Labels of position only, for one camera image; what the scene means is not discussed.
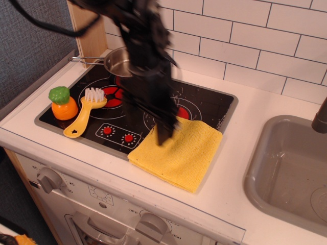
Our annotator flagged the yellow microfiber towel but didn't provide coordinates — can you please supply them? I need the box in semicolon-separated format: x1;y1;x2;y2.
128;117;223;193

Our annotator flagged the yellow dish brush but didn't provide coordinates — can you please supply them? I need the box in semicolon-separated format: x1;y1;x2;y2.
63;88;107;138

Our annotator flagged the right red stove knob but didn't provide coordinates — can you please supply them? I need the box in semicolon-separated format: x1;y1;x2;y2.
124;134;134;143

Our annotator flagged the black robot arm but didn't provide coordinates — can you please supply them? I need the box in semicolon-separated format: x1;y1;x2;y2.
73;1;177;145

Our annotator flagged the stainless steel pot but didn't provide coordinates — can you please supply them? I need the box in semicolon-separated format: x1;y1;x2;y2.
68;47;132;78

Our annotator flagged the grey right oven knob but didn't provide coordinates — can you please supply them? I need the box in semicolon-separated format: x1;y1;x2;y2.
135;213;168;243

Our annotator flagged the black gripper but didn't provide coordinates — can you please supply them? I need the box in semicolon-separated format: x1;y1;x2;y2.
117;15;179;145

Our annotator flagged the left red stove knob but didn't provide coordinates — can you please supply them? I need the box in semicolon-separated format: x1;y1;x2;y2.
103;127;112;135

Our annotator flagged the orange plush object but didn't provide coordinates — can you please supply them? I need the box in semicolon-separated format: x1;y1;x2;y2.
14;234;36;245

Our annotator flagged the grey toy sink basin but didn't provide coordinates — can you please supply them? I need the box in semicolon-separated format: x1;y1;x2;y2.
244;115;326;236

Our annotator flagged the grey faucet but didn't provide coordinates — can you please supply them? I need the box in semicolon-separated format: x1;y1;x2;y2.
311;98;327;134

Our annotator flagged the red stove knob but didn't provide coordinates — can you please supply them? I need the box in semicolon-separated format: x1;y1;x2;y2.
124;134;134;143
103;127;112;135

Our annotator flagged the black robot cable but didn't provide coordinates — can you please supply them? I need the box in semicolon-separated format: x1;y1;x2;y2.
9;0;102;38

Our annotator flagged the grey oven knob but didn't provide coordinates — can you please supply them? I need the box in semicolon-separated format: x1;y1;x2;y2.
36;167;63;193
135;213;168;243

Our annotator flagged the orange toy carrot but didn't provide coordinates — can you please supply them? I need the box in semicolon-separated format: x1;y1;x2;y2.
49;86;78;120

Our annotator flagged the wooden side post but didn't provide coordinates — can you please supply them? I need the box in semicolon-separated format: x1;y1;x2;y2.
67;1;107;57

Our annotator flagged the grey left oven knob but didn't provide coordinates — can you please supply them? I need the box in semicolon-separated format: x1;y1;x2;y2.
36;167;63;193

